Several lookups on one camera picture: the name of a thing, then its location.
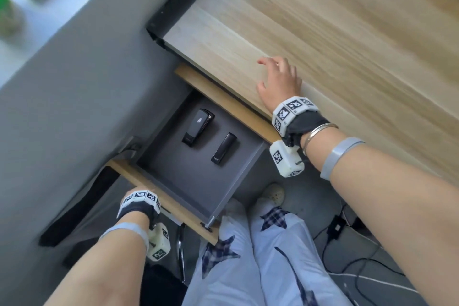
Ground person's left forearm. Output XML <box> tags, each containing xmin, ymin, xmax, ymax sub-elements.
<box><xmin>43</xmin><ymin>225</ymin><xmax>150</xmax><ymax>306</ymax></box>

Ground black left wrist wrap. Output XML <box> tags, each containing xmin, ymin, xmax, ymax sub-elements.
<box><xmin>116</xmin><ymin>203</ymin><xmax>159</xmax><ymax>227</ymax></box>

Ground grey right forearm band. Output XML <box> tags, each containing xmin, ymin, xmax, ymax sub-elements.
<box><xmin>319</xmin><ymin>137</ymin><xmax>366</xmax><ymax>181</ymax></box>

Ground grey drawer with wooden front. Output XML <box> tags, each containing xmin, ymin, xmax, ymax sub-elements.
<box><xmin>107</xmin><ymin>90</ymin><xmax>269</xmax><ymax>245</ymax></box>

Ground black desk foot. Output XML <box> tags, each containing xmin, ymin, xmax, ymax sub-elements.
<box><xmin>39</xmin><ymin>165</ymin><xmax>120</xmax><ymax>247</ymax></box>

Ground black stapler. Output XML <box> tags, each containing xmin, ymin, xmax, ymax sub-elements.
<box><xmin>181</xmin><ymin>109</ymin><xmax>215</xmax><ymax>148</ymax></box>

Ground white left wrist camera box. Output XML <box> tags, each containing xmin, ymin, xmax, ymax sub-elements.
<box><xmin>146</xmin><ymin>222</ymin><xmax>171</xmax><ymax>262</ymax></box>

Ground person's right forearm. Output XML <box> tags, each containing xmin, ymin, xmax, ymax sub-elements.
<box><xmin>301</xmin><ymin>126</ymin><xmax>459</xmax><ymax>306</ymax></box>

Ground left wrist marker band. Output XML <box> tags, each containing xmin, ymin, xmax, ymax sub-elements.
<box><xmin>120</xmin><ymin>190</ymin><xmax>161</xmax><ymax>215</ymax></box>

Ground chrome chair leg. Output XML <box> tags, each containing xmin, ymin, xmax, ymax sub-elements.
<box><xmin>176</xmin><ymin>223</ymin><xmax>188</xmax><ymax>283</ymax></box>

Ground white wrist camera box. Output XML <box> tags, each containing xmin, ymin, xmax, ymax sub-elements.
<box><xmin>269</xmin><ymin>140</ymin><xmax>306</xmax><ymax>178</ymax></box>
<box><xmin>146</xmin><ymin>222</ymin><xmax>171</xmax><ymax>262</ymax></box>

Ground silver bracelet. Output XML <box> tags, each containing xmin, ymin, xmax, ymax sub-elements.
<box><xmin>302</xmin><ymin>122</ymin><xmax>340</xmax><ymax>158</ymax></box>

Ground grey left forearm band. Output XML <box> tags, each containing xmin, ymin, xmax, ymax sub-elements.
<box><xmin>98</xmin><ymin>222</ymin><xmax>150</xmax><ymax>251</ymax></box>

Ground white shoe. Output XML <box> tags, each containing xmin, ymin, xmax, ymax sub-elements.
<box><xmin>260</xmin><ymin>183</ymin><xmax>286</xmax><ymax>207</ymax></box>

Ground black power adapter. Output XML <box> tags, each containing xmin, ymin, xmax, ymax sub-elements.
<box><xmin>326</xmin><ymin>214</ymin><xmax>347</xmax><ymax>242</ymax></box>

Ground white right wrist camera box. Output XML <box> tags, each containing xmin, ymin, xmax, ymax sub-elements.
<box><xmin>269</xmin><ymin>140</ymin><xmax>306</xmax><ymax>178</ymax></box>

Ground wrist marker band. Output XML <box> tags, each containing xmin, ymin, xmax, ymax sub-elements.
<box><xmin>120</xmin><ymin>190</ymin><xmax>161</xmax><ymax>215</ymax></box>
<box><xmin>271</xmin><ymin>96</ymin><xmax>320</xmax><ymax>137</ymax></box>

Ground white cable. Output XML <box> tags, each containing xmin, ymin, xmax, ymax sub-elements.
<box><xmin>329</xmin><ymin>273</ymin><xmax>421</xmax><ymax>295</ymax></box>

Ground black wrist wrap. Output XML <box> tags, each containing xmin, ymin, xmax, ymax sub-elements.
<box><xmin>116</xmin><ymin>203</ymin><xmax>159</xmax><ymax>227</ymax></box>
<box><xmin>284</xmin><ymin>110</ymin><xmax>331</xmax><ymax>149</ymax></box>

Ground green plant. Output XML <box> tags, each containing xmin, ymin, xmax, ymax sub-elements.
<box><xmin>0</xmin><ymin>0</ymin><xmax>24</xmax><ymax>39</ymax></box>

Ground black chair seat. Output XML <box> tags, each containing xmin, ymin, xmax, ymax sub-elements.
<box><xmin>139</xmin><ymin>265</ymin><xmax>188</xmax><ymax>306</ymax></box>

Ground person's right hand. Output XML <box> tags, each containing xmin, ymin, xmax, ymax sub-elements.
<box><xmin>256</xmin><ymin>56</ymin><xmax>304</xmax><ymax>114</ymax></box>

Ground right wrist marker band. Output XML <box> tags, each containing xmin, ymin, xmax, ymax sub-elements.
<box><xmin>271</xmin><ymin>96</ymin><xmax>320</xmax><ymax>137</ymax></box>

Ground white trousers with plaid stars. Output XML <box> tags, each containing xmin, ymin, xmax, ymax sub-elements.
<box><xmin>182</xmin><ymin>197</ymin><xmax>355</xmax><ymax>306</ymax></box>

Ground black right wrist wrap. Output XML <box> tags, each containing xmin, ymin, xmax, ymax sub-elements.
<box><xmin>284</xmin><ymin>110</ymin><xmax>331</xmax><ymax>149</ymax></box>

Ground black cable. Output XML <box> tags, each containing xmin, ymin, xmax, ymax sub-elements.
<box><xmin>311</xmin><ymin>205</ymin><xmax>407</xmax><ymax>297</ymax></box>

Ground small black oblong case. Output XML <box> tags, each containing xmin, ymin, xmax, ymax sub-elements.
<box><xmin>210</xmin><ymin>132</ymin><xmax>237</xmax><ymax>166</ymax></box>

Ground wooden drawer housing panel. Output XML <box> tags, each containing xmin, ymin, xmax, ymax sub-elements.
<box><xmin>175</xmin><ymin>63</ymin><xmax>281</xmax><ymax>144</ymax></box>

